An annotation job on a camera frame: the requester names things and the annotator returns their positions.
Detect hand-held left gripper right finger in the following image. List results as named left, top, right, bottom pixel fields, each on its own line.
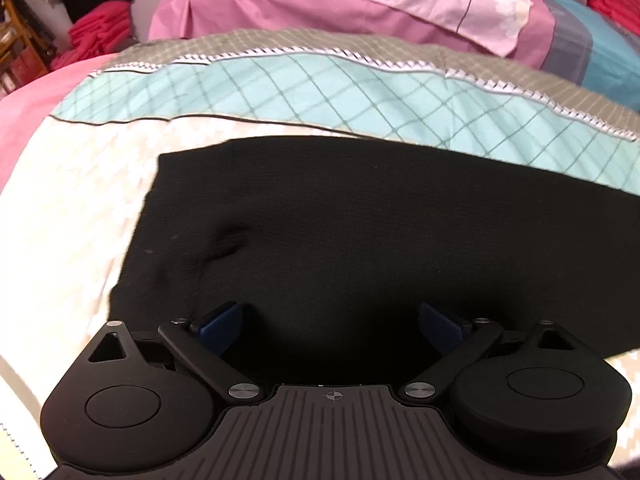
left=399, top=302, right=577, bottom=405

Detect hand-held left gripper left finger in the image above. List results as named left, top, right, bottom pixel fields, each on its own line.
left=89, top=301, right=266, bottom=405

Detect black pants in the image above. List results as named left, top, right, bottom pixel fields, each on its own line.
left=109, top=135, right=640, bottom=390

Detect beige and teal patterned quilt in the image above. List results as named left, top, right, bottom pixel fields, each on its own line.
left=0, top=27, right=640, bottom=480

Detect pink blanket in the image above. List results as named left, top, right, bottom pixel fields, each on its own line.
left=0, top=52, right=125, bottom=193

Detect blue grey striped pillow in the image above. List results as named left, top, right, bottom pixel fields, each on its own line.
left=540, top=0, right=640, bottom=107

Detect pink floral pillow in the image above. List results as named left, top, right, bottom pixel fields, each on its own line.
left=148, top=0, right=557, bottom=68

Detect wooden chair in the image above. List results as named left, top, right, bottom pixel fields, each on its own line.
left=0, top=0, right=52, bottom=97

